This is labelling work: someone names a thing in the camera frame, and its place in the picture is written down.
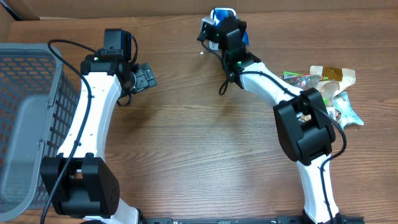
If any grey plastic shopping basket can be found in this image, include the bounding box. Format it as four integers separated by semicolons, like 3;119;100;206
1;43;79;222

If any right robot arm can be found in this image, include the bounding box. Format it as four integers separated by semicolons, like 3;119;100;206
197;16;341;223

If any blue snack bar wrapper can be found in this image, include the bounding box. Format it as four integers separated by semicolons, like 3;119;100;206
212;8;250;47

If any teal snack packet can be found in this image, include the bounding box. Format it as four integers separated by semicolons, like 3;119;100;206
333;91;364;129

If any cardboard box wall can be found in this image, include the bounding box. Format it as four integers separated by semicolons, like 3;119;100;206
1;0;397;20

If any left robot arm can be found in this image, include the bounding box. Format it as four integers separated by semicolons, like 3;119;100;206
40;29;157;224

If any beige snack bag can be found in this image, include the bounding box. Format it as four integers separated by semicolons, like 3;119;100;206
309;65;356;120

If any green snack bag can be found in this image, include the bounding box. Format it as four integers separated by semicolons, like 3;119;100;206
283;71;328;90

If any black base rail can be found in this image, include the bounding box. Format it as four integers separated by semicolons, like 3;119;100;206
139;216;364;224

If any white barcode scanner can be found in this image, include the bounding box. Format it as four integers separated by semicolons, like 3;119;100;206
208;7;238;51

